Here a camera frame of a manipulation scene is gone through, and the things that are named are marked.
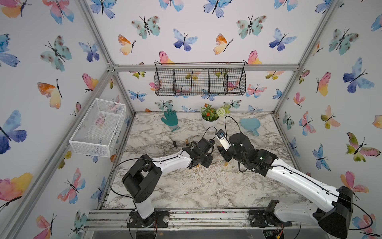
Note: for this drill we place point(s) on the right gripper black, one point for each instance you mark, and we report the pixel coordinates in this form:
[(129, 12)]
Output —
[(224, 154)]

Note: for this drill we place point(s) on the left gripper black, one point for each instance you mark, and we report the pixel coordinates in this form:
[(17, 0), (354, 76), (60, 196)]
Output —
[(209, 159)]

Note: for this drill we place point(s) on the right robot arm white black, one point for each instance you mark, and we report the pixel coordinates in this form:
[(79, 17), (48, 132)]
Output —
[(329, 207)]

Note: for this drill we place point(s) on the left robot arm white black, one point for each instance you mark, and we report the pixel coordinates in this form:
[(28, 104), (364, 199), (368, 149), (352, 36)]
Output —
[(144, 175)]

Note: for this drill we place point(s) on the light blue dustpan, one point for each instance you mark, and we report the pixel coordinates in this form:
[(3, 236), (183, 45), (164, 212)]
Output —
[(251, 125)]

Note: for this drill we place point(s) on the potted artificial plant white pot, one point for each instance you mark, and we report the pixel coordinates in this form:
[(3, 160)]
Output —
[(211, 115)]

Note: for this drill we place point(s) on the green hand-shaped brush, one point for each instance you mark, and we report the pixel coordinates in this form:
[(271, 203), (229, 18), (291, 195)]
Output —
[(170, 119)]

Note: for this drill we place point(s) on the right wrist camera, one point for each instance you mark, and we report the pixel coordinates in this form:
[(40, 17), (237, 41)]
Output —
[(222, 138)]

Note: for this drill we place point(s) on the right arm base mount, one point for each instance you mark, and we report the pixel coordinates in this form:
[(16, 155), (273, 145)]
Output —
[(262, 218)]

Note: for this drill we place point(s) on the black wire wall basket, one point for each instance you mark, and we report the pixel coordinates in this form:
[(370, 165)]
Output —
[(199, 79)]

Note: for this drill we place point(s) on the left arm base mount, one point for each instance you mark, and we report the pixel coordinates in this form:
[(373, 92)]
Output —
[(147, 219)]

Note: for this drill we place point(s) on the white mesh wall basket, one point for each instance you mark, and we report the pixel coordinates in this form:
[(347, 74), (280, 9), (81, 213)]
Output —
[(97, 132)]

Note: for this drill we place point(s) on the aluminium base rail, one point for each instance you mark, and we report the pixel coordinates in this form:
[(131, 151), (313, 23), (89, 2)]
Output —
[(183, 219)]

